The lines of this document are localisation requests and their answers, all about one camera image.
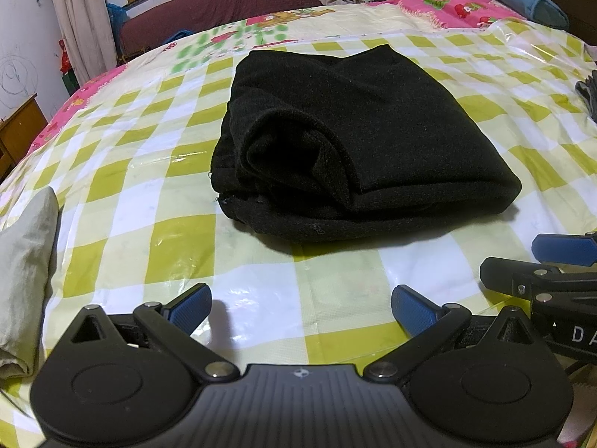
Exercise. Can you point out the white cloth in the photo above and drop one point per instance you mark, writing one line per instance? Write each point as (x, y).
(25, 280)

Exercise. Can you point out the cherry print pink cloth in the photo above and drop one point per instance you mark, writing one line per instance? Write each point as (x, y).
(585, 406)

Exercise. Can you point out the blue bag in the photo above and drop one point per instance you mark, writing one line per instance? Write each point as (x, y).
(116, 16)

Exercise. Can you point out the cartoon print pink quilt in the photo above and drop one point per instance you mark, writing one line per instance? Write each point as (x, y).
(447, 4)

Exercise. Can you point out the maroon sofa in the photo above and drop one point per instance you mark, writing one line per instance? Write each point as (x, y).
(224, 4)

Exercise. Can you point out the black pants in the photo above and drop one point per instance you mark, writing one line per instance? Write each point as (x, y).
(373, 149)

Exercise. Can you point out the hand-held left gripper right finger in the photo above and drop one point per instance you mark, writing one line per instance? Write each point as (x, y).
(413, 310)

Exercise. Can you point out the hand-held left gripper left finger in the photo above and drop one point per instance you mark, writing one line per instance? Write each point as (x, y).
(191, 310)

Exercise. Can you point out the wooden cabinet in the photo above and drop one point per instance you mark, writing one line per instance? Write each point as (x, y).
(21, 130)

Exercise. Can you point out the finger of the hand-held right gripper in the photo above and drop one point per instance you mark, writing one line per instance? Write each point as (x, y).
(508, 273)
(564, 247)

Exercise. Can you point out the dark grey folded cloth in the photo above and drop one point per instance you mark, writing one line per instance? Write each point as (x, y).
(588, 98)

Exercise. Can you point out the red hanging ornament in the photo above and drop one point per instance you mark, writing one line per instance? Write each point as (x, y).
(65, 58)

